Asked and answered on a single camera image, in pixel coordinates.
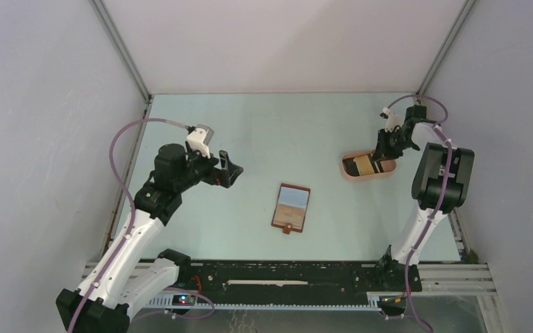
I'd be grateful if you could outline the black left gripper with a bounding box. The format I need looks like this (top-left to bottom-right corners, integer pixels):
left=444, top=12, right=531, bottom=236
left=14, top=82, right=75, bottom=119
left=175, top=144, right=242, bottom=192

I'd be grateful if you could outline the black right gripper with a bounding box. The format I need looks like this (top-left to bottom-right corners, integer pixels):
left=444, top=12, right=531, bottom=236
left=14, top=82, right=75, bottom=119
left=371, top=128, right=416, bottom=162

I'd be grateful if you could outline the pink plastic tray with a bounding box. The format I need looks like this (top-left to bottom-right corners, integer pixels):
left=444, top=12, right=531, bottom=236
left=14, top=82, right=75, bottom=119
left=341, top=151, right=397, bottom=182

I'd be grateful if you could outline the brown leather card holder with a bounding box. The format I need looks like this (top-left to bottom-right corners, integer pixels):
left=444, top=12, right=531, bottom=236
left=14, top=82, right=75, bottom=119
left=271, top=183, right=311, bottom=234

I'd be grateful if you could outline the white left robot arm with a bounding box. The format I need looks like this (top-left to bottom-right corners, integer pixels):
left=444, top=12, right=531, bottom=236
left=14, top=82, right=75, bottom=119
left=56, top=144, right=244, bottom=332

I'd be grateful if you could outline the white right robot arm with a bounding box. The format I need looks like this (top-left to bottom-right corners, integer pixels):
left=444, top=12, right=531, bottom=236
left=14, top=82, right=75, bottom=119
left=371, top=105, right=475, bottom=290

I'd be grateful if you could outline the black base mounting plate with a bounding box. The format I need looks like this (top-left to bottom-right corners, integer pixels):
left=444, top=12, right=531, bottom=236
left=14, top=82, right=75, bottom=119
left=176, top=260, right=422, bottom=307

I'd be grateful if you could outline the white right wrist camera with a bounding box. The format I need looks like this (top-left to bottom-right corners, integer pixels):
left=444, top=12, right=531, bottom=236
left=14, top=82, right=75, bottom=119
left=380, top=107, right=405, bottom=133

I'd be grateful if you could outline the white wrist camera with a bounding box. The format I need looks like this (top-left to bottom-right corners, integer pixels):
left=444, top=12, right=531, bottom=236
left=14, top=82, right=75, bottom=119
left=380, top=107, right=405, bottom=133
left=186, top=124, right=214, bottom=159

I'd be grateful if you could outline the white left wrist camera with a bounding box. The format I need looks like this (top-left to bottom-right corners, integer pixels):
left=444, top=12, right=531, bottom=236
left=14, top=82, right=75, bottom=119
left=186, top=124, right=214, bottom=159

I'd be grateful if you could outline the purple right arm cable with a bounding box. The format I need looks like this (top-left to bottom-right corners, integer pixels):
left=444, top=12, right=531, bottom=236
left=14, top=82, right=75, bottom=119
left=383, top=94, right=456, bottom=333

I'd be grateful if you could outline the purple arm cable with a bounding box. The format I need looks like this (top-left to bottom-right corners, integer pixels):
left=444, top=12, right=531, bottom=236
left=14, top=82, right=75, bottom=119
left=66, top=118, right=216, bottom=333
left=383, top=94, right=456, bottom=333

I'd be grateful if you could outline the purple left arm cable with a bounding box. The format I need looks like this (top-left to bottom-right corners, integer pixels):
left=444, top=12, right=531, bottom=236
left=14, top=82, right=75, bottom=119
left=66, top=118, right=216, bottom=333

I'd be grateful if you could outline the aluminium frame rail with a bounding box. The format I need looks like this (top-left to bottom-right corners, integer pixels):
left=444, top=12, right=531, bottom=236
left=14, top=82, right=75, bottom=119
left=78, top=262, right=498, bottom=296

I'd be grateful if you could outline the white cable duct strip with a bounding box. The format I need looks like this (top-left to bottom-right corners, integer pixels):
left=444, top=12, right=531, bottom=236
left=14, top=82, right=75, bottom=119
left=142, top=293, right=380, bottom=311

